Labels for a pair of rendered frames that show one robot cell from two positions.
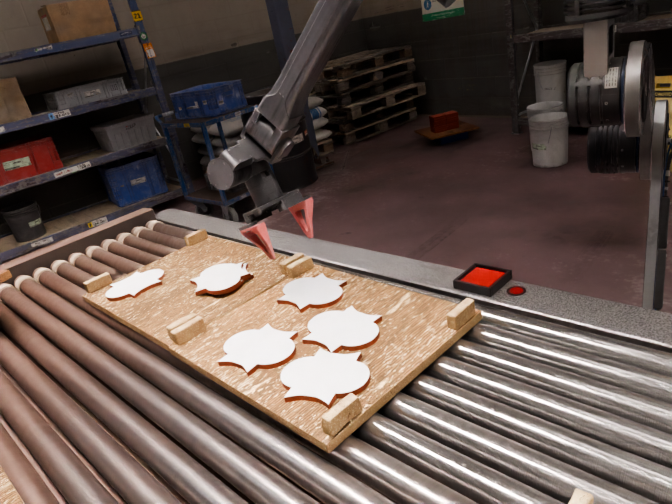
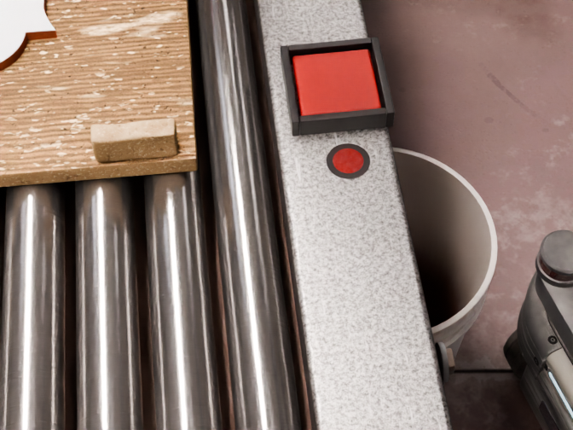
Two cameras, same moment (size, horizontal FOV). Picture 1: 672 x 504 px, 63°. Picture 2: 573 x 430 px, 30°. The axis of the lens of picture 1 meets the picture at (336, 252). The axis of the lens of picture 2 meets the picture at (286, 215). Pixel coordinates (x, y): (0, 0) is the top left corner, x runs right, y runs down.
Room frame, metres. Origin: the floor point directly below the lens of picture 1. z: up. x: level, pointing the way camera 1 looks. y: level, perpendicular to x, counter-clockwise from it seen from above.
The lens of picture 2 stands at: (0.41, -0.52, 1.54)
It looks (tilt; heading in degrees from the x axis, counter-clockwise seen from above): 56 degrees down; 35
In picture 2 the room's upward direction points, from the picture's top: 1 degrees counter-clockwise
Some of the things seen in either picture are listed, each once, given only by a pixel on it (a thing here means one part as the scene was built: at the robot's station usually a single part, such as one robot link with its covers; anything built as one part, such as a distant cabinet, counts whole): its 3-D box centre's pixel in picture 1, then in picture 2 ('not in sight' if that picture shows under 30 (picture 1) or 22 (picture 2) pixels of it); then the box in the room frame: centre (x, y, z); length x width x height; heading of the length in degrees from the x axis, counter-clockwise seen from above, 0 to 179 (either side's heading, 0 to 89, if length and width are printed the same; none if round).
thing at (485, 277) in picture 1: (482, 279); (336, 86); (0.86, -0.25, 0.92); 0.06 x 0.06 x 0.01; 41
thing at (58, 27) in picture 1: (78, 21); not in sight; (5.23, 1.75, 1.74); 0.50 x 0.38 x 0.32; 124
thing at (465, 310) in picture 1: (461, 313); (135, 140); (0.72, -0.17, 0.95); 0.06 x 0.02 x 0.03; 130
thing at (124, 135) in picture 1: (125, 132); not in sight; (5.26, 1.69, 0.76); 0.50 x 0.36 x 0.24; 130
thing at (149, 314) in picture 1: (193, 282); not in sight; (1.11, 0.32, 0.93); 0.41 x 0.35 x 0.02; 41
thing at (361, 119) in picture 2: (482, 279); (336, 85); (0.86, -0.25, 0.92); 0.08 x 0.08 x 0.02; 41
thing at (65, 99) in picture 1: (85, 94); not in sight; (5.13, 1.87, 1.16); 0.60 x 0.40 x 0.15; 127
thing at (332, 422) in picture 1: (342, 414); not in sight; (0.55, 0.03, 0.95); 0.06 x 0.02 x 0.03; 130
